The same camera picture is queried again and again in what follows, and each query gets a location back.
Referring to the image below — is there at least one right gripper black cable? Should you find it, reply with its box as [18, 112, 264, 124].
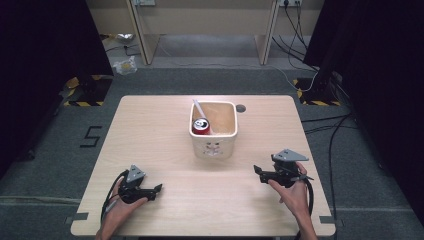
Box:
[294, 180, 316, 240]

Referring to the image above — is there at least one black floor cable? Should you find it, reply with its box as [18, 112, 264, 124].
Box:
[301, 113, 355, 240]

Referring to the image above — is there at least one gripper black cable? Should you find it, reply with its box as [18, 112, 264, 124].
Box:
[294, 180, 316, 240]
[100, 168, 130, 225]

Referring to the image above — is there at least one black cable bundle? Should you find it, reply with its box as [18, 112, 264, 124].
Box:
[271, 3, 321, 73]

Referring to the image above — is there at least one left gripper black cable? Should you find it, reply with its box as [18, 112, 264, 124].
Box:
[100, 168, 130, 225]

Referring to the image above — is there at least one clear plastic bag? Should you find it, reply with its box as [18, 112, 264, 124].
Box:
[112, 55, 138, 76]

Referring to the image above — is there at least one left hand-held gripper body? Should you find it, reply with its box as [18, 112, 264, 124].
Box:
[118, 164, 158, 205]

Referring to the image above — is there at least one person's right hand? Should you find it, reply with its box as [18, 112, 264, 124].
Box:
[267, 161, 313, 219]

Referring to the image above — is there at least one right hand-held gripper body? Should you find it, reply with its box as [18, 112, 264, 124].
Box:
[270, 148, 315, 189]

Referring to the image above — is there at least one black stand base striped tape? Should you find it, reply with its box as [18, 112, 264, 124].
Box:
[62, 74, 114, 108]
[292, 77, 343, 107]

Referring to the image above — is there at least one thin black cable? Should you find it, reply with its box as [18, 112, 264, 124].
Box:
[105, 42, 142, 57]

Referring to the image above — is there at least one cream square bin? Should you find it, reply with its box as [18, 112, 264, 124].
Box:
[188, 100, 239, 160]

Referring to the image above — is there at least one white straw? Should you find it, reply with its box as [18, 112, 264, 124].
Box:
[192, 98, 210, 122]

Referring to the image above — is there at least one person's left hand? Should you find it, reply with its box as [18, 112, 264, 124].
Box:
[97, 179, 149, 236]

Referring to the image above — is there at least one grey tape piece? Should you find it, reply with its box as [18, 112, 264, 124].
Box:
[319, 215, 344, 228]
[64, 211, 90, 225]

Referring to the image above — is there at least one black curtain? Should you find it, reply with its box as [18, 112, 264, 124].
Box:
[302, 0, 424, 228]
[0, 0, 115, 179]

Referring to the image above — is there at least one red drink can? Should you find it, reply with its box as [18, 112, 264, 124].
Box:
[191, 117, 212, 136]

